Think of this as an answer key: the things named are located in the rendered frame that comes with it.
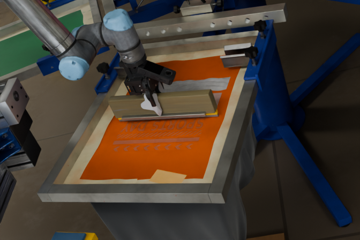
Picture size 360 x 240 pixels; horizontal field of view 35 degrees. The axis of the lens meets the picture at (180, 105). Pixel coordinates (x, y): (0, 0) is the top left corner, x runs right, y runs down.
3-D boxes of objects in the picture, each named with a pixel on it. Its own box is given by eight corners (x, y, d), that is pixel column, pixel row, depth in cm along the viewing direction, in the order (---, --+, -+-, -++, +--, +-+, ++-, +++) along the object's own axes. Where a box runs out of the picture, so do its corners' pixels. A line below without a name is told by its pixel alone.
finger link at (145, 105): (147, 116, 182) (139, 91, 178) (164, 114, 179) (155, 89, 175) (144, 121, 179) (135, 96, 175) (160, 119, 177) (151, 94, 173)
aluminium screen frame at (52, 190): (225, 203, 146) (221, 193, 144) (42, 202, 169) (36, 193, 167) (273, 37, 202) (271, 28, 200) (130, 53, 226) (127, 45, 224)
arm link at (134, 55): (143, 37, 169) (135, 52, 163) (149, 49, 171) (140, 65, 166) (122, 40, 172) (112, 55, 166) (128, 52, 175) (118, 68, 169)
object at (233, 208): (247, 267, 180) (211, 174, 156) (235, 266, 182) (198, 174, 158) (270, 165, 213) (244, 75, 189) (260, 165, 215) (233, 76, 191)
